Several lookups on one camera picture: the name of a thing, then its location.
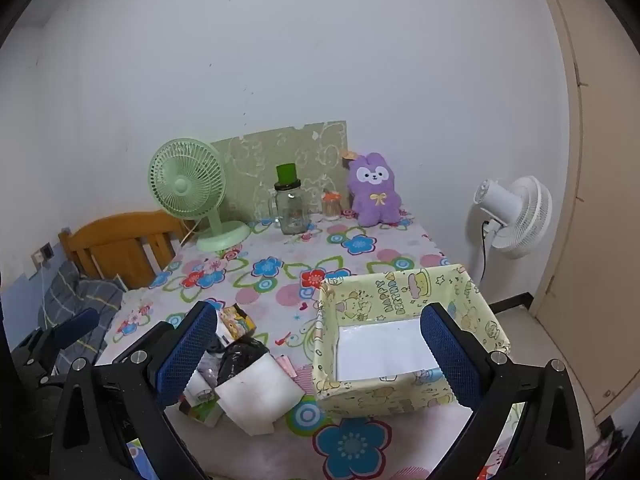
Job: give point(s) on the glass mug jar green lid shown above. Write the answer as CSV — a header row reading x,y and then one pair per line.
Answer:
x,y
291,210

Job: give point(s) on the white tissue roll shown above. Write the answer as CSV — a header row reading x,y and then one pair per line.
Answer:
x,y
197,387

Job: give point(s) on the dark wall socket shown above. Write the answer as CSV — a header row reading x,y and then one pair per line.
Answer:
x,y
47,251

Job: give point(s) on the purple plush rabbit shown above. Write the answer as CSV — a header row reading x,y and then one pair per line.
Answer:
x,y
375,195

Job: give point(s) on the black plastic bag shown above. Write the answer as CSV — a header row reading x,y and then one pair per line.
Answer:
x,y
240,360

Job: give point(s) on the grey plaid pillow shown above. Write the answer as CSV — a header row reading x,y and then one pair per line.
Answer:
x,y
85,300

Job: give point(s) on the small orange white box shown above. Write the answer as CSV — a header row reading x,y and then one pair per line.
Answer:
x,y
235,321

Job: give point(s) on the green patterned board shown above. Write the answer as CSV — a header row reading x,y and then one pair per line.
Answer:
x,y
300,145

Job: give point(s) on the yellow-green patterned box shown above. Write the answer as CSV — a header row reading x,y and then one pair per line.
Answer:
x,y
380,295

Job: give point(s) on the floral tablecloth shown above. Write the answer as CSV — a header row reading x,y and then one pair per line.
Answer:
x,y
280,280

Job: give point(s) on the green desk fan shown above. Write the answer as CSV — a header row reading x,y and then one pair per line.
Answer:
x,y
186,185

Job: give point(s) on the white standing fan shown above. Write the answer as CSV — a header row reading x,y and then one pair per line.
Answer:
x,y
520,215

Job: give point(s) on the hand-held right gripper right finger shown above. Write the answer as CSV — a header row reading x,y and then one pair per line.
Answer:
x,y
450,360

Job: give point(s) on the small jar orange lid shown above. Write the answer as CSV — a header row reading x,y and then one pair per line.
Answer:
x,y
331,206

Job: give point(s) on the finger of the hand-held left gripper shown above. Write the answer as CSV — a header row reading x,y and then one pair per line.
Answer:
x,y
75,324

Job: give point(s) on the pink packet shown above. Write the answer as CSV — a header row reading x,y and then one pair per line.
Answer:
x,y
286,364

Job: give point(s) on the white wall socket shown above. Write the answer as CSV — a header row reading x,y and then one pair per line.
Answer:
x,y
37,259

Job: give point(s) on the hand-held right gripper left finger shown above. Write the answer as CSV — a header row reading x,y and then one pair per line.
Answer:
x,y
185,355

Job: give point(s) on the beige wooden door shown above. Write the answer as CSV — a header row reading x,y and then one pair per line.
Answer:
x,y
600,160

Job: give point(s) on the wooden chair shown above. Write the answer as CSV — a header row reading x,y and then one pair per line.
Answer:
x,y
115,245

